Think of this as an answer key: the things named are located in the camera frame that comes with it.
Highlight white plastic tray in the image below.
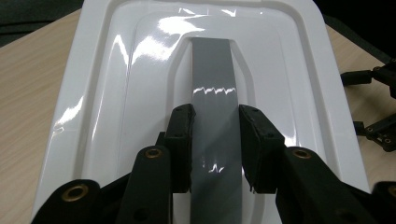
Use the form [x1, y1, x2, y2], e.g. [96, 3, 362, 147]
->
[31, 0, 372, 224]

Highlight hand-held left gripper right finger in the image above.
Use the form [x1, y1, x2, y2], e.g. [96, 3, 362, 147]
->
[238, 104, 286, 195]

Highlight grey strip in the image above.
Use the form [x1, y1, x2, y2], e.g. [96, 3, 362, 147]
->
[190, 36, 245, 224]

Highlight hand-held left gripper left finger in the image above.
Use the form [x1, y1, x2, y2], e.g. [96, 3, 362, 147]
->
[163, 104, 197, 194]

